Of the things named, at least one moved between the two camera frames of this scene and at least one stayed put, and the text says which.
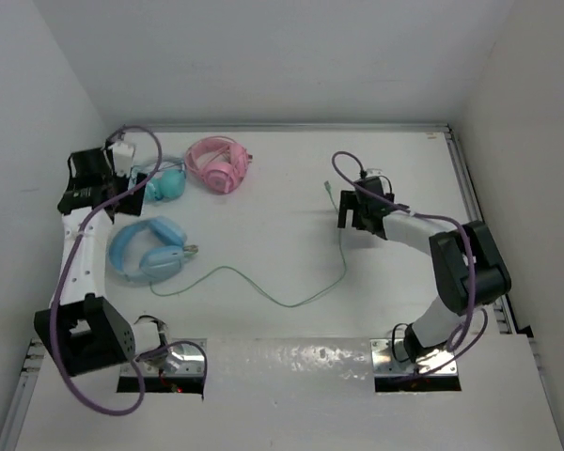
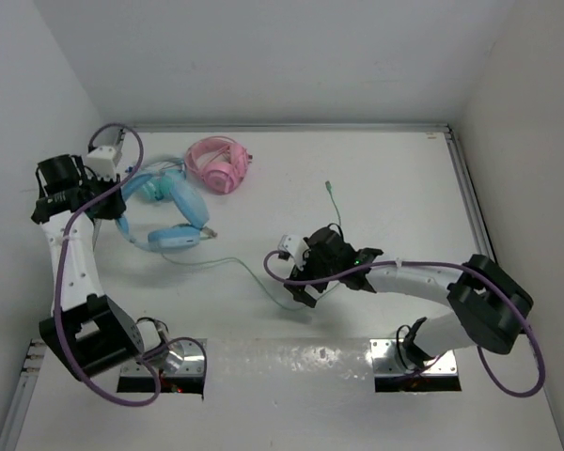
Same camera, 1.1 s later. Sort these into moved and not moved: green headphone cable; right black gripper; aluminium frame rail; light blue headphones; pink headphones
Moved: light blue headphones; right black gripper; green headphone cable
Not moved: pink headphones; aluminium frame rail
